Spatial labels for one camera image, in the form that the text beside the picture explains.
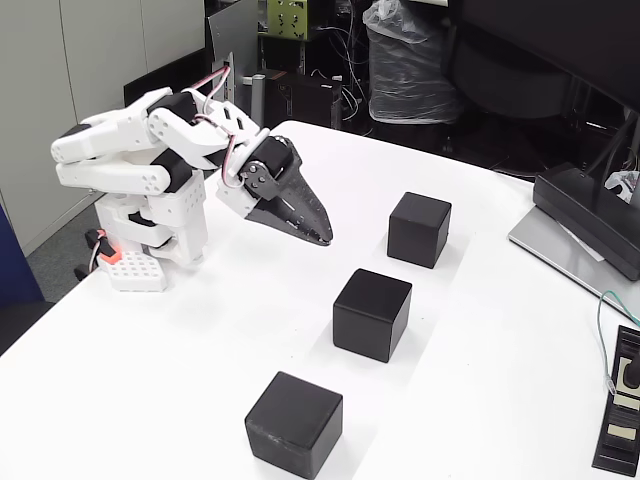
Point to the green perforated plate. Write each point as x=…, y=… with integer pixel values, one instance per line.
x=287, y=20

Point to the silver monitor stand base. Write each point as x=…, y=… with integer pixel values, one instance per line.
x=555, y=250

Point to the black cube block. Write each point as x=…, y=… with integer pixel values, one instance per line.
x=292, y=425
x=417, y=230
x=370, y=315

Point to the grey metal post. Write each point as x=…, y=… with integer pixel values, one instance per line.
x=256, y=100

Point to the crumpled white plastic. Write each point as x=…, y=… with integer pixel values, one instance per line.
x=622, y=182

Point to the black office chair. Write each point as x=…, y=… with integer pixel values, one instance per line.
x=500, y=80

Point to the grey wall cabinet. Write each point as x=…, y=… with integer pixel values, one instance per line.
x=40, y=75

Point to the plastic wrapped bin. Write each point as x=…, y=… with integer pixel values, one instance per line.
x=410, y=75

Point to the black dock box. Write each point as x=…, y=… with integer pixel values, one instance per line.
x=585, y=210

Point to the black equipment box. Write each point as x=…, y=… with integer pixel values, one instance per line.
x=305, y=100

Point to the blue partition panel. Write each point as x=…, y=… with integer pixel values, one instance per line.
x=15, y=265

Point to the orange table clamp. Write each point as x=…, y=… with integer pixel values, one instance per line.
x=109, y=256

